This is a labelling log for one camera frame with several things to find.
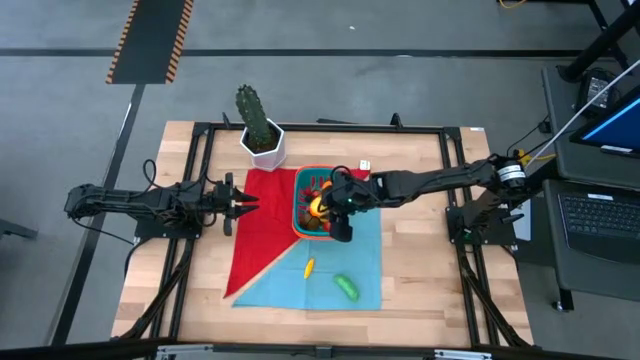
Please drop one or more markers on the black hazard-striped floor mat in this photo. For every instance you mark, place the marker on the black hazard-striped floor mat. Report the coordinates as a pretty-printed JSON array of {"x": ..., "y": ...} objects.
[{"x": 150, "y": 40}]

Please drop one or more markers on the red toy raspberry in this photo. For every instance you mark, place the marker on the red toy raspberry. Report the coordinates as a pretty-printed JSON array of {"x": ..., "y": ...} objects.
[{"x": 327, "y": 226}]

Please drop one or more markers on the black stand post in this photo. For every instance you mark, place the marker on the black stand post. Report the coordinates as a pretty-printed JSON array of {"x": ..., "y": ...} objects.
[{"x": 600, "y": 45}]

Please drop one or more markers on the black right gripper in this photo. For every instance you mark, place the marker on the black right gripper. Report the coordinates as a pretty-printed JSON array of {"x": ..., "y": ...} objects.
[{"x": 350, "y": 192}]

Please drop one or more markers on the grey laptop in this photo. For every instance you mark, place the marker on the grey laptop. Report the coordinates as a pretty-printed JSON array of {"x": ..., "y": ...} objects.
[{"x": 595, "y": 220}]

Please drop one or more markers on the yellow toy corn cob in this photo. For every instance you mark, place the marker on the yellow toy corn cob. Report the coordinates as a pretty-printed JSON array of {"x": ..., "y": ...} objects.
[{"x": 316, "y": 206}]

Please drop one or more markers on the small white tag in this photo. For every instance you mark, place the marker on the small white tag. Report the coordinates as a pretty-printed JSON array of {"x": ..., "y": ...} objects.
[{"x": 365, "y": 164}]

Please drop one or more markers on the small yellow toy banana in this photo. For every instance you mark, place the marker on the small yellow toy banana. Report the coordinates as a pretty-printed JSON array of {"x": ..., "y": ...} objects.
[{"x": 309, "y": 268}]

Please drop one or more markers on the black aluminium table frame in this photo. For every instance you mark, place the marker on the black aluminium table frame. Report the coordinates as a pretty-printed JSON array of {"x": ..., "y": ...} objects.
[{"x": 325, "y": 127}]

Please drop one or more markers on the red cloth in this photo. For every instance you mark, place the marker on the red cloth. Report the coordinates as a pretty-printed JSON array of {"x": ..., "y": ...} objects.
[{"x": 265, "y": 225}]

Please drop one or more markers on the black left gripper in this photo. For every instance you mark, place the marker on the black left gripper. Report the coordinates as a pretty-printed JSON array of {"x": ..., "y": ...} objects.
[{"x": 227, "y": 202}]

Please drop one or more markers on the grey equipment cart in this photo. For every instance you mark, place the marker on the grey equipment cart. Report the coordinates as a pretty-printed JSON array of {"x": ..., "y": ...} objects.
[{"x": 560, "y": 150}]

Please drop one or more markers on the silver aluminium bracket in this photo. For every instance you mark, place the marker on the silver aluminium bracket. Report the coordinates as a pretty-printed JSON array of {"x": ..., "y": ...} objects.
[
  {"x": 462, "y": 355},
  {"x": 182, "y": 352}
]

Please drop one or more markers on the brown toy kiwi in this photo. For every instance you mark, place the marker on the brown toy kiwi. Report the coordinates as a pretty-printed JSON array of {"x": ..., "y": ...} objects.
[{"x": 312, "y": 223}]

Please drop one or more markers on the green toy cucumber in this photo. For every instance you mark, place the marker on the green toy cucumber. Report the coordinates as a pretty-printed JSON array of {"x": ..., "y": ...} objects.
[{"x": 346, "y": 287}]

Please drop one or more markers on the blue-screen monitor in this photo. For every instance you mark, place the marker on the blue-screen monitor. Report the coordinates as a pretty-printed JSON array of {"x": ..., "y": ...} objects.
[{"x": 615, "y": 125}]

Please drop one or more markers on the black power box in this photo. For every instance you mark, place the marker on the black power box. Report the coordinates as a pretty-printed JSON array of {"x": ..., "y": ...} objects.
[{"x": 597, "y": 92}]

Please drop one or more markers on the tall green cactus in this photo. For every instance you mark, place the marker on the tall green cactus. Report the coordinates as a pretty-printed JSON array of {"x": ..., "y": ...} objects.
[{"x": 254, "y": 115}]

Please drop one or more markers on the white angular planter pot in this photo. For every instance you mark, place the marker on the white angular planter pot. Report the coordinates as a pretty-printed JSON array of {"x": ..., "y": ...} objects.
[{"x": 272, "y": 155}]

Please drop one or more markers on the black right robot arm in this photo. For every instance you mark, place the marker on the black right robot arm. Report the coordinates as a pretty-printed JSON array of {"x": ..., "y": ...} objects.
[{"x": 440, "y": 177}]

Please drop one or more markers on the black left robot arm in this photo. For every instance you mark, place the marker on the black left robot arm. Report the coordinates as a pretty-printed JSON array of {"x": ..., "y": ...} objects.
[{"x": 125, "y": 200}]

